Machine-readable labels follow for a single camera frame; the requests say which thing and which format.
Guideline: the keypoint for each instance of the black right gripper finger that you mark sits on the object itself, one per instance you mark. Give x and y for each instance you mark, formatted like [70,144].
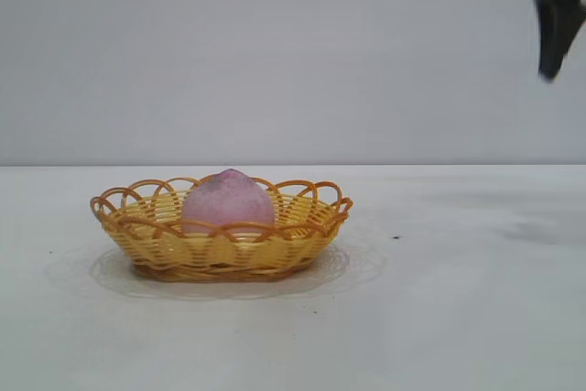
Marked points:
[554,34]

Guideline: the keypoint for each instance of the pink peach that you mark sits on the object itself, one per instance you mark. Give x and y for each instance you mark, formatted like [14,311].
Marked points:
[229,203]

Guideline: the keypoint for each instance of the yellow woven plastic basket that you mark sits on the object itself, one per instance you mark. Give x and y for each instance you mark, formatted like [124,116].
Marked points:
[220,251]

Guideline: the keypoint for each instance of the clear glass plate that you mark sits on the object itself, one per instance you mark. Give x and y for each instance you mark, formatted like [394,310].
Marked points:
[348,263]

